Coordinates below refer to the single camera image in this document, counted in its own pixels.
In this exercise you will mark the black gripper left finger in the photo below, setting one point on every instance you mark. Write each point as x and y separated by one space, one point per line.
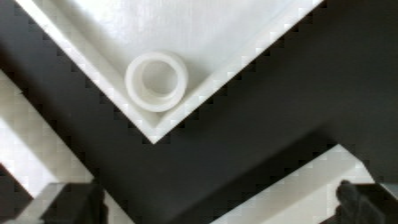
77 207

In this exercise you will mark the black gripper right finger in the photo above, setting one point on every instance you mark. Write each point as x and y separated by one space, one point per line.
368 204

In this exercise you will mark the white square tabletop panel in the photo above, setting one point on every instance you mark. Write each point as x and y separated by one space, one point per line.
162 48

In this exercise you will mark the white U-shaped obstacle fence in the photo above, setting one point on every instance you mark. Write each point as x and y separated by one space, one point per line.
295 202

